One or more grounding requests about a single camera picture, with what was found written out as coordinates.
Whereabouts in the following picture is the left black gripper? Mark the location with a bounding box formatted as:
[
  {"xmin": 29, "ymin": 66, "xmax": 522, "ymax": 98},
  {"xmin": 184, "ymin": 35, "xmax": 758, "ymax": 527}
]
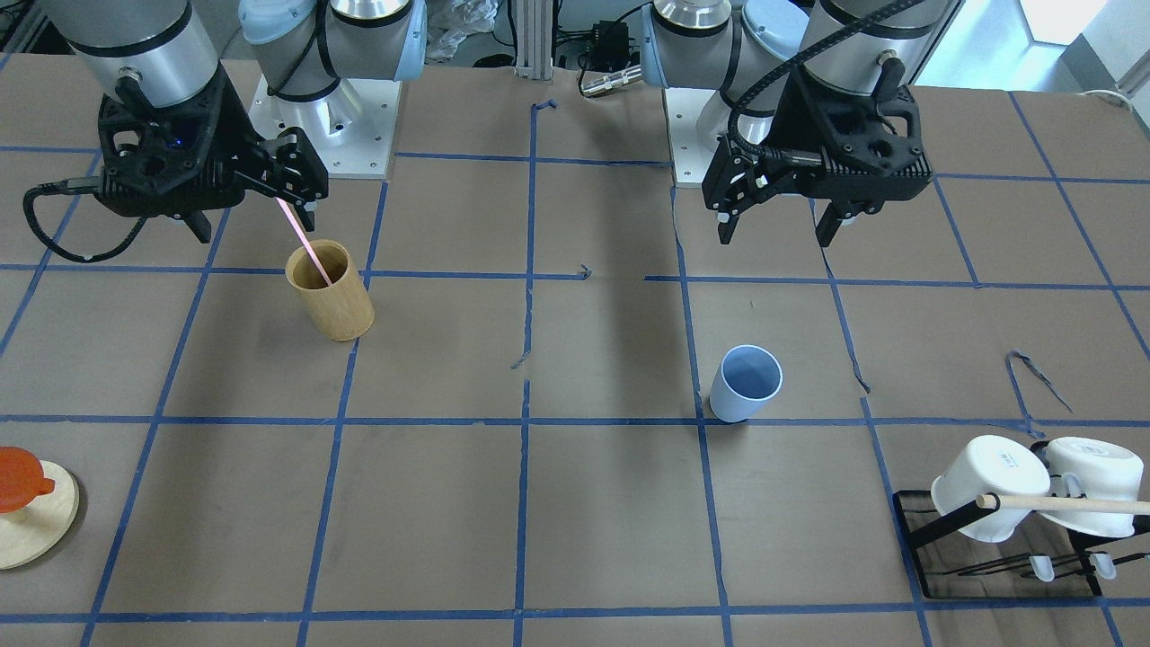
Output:
[{"xmin": 702, "ymin": 68, "xmax": 933, "ymax": 249}]

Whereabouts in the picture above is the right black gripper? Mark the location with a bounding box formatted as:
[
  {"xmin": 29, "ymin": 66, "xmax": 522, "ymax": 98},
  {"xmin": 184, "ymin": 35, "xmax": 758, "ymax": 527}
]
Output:
[{"xmin": 97, "ymin": 66, "xmax": 329, "ymax": 244}]

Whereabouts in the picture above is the pink chopstick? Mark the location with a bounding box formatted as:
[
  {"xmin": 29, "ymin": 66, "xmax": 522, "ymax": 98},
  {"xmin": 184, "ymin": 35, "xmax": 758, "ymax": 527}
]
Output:
[{"xmin": 274, "ymin": 198, "xmax": 334, "ymax": 287}]

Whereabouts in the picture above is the light blue plastic cup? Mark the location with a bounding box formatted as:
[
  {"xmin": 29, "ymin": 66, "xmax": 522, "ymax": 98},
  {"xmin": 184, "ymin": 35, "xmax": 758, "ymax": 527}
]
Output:
[{"xmin": 708, "ymin": 344, "xmax": 784, "ymax": 423}]

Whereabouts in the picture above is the bamboo wooden cup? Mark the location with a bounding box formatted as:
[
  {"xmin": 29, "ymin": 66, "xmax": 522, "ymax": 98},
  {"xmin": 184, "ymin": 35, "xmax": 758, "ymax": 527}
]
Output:
[{"xmin": 285, "ymin": 239, "xmax": 376, "ymax": 342}]

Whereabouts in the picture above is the black power adapter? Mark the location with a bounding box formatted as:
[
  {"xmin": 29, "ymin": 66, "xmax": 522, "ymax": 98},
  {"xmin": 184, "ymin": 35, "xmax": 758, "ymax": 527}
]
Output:
[{"xmin": 587, "ymin": 21, "xmax": 630, "ymax": 71}]

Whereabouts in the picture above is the white mug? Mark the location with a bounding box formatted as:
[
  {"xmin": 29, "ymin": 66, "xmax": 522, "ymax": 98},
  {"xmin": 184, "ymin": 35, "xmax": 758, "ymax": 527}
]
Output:
[
  {"xmin": 932, "ymin": 436, "xmax": 1051, "ymax": 515},
  {"xmin": 1038, "ymin": 437, "xmax": 1145, "ymax": 539}
]

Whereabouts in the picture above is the orange plastic piece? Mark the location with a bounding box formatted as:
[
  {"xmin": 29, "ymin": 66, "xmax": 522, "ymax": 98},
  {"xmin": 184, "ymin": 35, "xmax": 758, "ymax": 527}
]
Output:
[{"xmin": 1, "ymin": 446, "xmax": 55, "ymax": 513}]

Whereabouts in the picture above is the wooden rack dowel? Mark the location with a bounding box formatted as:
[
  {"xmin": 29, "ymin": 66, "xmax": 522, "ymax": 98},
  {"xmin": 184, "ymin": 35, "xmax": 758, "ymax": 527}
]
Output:
[{"xmin": 973, "ymin": 492, "xmax": 1150, "ymax": 516}]

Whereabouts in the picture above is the round wooden base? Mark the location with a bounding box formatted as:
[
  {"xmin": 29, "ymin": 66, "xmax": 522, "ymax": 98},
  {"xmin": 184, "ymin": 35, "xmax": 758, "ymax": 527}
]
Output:
[{"xmin": 1, "ymin": 460, "xmax": 81, "ymax": 570}]

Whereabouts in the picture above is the black mug rack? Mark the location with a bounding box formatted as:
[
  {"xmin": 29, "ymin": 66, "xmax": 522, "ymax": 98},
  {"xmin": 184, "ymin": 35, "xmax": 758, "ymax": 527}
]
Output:
[{"xmin": 892, "ymin": 439, "xmax": 1147, "ymax": 599}]

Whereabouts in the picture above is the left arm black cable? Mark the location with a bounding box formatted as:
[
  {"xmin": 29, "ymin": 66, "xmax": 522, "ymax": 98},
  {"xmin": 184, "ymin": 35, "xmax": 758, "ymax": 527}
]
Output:
[{"xmin": 728, "ymin": 0, "xmax": 932, "ymax": 167}]

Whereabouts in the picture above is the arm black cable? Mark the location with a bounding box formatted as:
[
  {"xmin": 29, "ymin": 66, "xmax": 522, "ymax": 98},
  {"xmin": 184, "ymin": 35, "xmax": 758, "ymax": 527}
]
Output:
[
  {"xmin": 22, "ymin": 178, "xmax": 150, "ymax": 263},
  {"xmin": 728, "ymin": 0, "xmax": 932, "ymax": 167}
]

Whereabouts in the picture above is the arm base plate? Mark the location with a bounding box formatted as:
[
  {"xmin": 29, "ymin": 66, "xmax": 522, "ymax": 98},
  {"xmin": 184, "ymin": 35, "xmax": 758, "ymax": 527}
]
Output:
[
  {"xmin": 664, "ymin": 87, "xmax": 730, "ymax": 188},
  {"xmin": 248, "ymin": 78, "xmax": 405, "ymax": 182}
]

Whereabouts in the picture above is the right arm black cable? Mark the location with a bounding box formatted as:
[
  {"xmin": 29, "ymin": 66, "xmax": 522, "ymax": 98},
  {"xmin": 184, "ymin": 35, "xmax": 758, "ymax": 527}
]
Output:
[{"xmin": 22, "ymin": 178, "xmax": 150, "ymax": 263}]

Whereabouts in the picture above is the aluminium frame post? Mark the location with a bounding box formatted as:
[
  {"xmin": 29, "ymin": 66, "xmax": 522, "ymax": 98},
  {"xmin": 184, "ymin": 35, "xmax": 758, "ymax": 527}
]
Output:
[{"xmin": 509, "ymin": 1, "xmax": 555, "ymax": 84}]

